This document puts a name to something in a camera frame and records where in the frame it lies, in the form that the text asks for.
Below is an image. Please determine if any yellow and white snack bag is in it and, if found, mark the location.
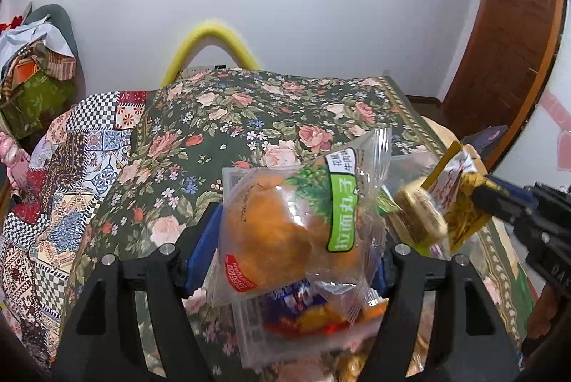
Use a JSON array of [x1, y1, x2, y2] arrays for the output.
[[421, 140, 499, 253]]

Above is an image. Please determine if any orange ramen ball snack bag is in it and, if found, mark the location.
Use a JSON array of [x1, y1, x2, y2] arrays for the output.
[[207, 128, 392, 307]]

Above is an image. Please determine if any blue chips snack bag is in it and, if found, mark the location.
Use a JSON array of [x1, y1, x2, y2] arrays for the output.
[[259, 280, 388, 338]]

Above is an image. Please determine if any clear plastic storage bin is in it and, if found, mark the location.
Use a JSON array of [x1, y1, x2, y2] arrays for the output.
[[213, 140, 478, 368]]

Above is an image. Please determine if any floral green bed blanket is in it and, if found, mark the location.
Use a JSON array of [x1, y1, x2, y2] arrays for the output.
[[64, 69, 532, 381]]

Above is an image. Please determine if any patchwork checkered quilt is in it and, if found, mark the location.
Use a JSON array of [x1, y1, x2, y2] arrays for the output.
[[1, 91, 148, 370]]

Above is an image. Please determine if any pink plush toy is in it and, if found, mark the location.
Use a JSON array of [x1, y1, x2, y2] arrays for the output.
[[0, 132, 30, 190]]

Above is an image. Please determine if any pile of clothes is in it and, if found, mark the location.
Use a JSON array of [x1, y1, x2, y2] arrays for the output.
[[1, 4, 79, 139]]

